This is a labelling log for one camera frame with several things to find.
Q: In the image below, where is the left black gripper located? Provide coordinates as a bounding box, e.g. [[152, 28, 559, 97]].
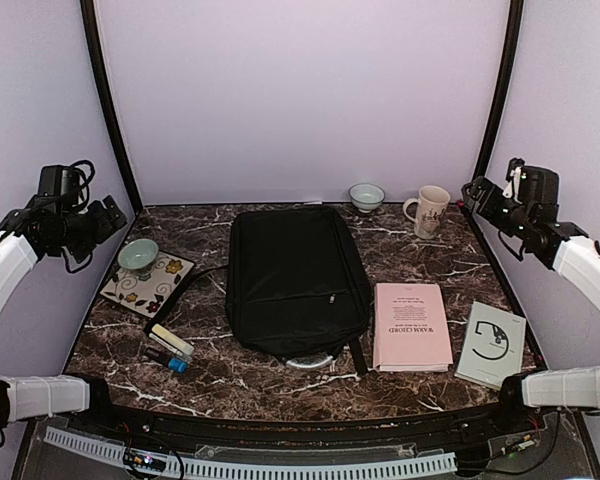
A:
[[51, 195, 126, 263]]

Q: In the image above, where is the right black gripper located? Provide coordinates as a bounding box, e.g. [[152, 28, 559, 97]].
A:
[[462, 176, 533, 239]]

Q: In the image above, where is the pink book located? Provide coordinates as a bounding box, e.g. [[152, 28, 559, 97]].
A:
[[373, 283, 453, 372]]

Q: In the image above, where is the grey white booklet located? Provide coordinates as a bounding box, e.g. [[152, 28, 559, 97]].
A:
[[455, 301, 526, 391]]

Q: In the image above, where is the black student backpack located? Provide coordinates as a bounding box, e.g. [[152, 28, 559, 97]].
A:
[[144, 207, 372, 377]]

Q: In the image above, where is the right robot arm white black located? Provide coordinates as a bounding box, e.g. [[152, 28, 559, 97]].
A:
[[460, 166, 600, 434]]

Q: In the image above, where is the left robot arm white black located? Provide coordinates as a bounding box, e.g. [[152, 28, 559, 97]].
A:
[[0, 159, 127, 436]]

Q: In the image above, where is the celadon green bowl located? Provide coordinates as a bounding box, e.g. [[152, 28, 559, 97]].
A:
[[117, 238, 159, 274]]

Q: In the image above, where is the cream mug with print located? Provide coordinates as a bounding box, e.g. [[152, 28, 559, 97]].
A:
[[402, 185, 451, 240]]

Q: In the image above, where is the floral square coaster mat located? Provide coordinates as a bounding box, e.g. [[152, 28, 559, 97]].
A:
[[99, 251, 196, 319]]

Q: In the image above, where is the small white blue bowl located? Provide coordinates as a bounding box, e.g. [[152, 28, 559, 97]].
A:
[[349, 183, 385, 214]]

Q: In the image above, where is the cream eraser in case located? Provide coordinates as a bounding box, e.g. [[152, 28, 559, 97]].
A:
[[150, 324, 194, 357]]

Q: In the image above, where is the black blue marker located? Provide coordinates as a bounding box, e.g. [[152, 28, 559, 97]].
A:
[[144, 347, 187, 374]]

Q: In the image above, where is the small circuit board left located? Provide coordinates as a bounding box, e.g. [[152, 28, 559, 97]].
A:
[[123, 450, 167, 473]]

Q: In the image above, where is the small circuit board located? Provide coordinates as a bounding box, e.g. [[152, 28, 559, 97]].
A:
[[500, 435, 536, 456], [123, 450, 167, 473]]

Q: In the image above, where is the small circuit board right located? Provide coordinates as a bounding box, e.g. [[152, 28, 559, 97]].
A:
[[500, 435, 536, 456]]

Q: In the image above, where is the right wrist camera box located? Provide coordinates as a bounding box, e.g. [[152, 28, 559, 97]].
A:
[[518, 166, 560, 205]]

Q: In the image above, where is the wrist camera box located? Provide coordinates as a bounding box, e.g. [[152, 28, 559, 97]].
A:
[[518, 166, 560, 205], [37, 165, 83, 203]]

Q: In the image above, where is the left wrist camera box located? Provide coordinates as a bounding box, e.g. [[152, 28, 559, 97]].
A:
[[37, 165, 83, 203]]

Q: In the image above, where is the right black frame post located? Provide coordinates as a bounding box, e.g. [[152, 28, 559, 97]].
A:
[[464, 0, 526, 206]]

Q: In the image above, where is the black frame post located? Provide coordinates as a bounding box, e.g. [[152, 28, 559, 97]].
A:
[[79, 0, 144, 215], [464, 0, 526, 206]]

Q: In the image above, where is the left black frame post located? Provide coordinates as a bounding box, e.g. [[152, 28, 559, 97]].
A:
[[79, 0, 144, 215]]

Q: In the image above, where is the black front rail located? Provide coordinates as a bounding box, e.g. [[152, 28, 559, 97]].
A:
[[39, 384, 576, 451]]

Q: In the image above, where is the white slotted cable duct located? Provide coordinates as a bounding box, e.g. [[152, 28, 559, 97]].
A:
[[43, 427, 457, 479]]

